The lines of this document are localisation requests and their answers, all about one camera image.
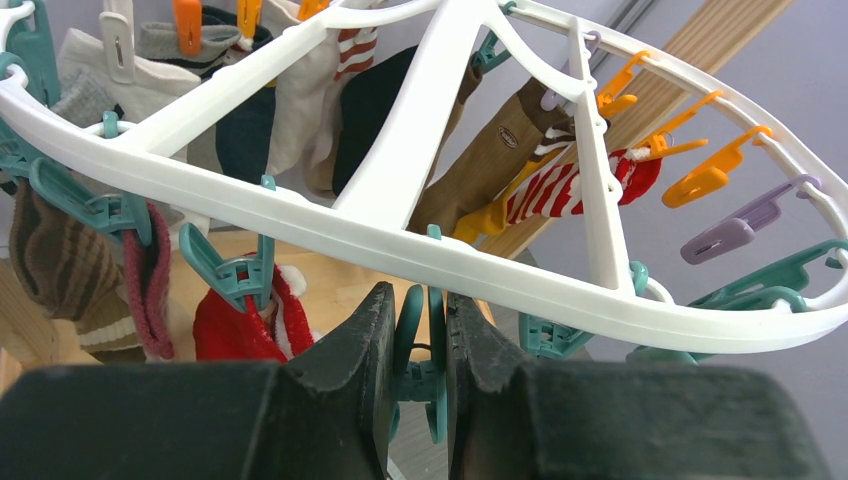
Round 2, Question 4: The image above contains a beige maroon-toe sock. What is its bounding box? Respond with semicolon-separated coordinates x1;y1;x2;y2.
123;201;175;360

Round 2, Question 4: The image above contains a teal clothes clip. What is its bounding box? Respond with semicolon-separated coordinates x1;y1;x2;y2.
178;175;278;314
392;284;448;444

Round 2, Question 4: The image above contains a wooden hanger stand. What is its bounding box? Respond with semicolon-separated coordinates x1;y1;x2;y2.
0;0;796;392

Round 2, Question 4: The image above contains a white oval clip hanger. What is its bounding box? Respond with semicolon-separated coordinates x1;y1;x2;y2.
1;1;847;354

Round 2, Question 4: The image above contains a brown striped hanging sock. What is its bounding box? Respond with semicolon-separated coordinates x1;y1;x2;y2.
9;180;146;363

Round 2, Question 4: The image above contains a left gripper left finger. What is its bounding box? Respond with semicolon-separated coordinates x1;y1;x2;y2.
1;282;395;479

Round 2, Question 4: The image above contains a black hanging sock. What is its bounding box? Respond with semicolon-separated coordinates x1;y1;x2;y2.
331;46;418;195

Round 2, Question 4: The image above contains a grey white hanging sock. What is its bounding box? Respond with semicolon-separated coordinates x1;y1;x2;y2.
51;19;243;227

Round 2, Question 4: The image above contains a red white striped sock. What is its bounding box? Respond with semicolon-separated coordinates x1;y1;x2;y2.
505;147;662;225

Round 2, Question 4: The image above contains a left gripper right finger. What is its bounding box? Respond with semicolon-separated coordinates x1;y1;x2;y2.
446;293;831;479

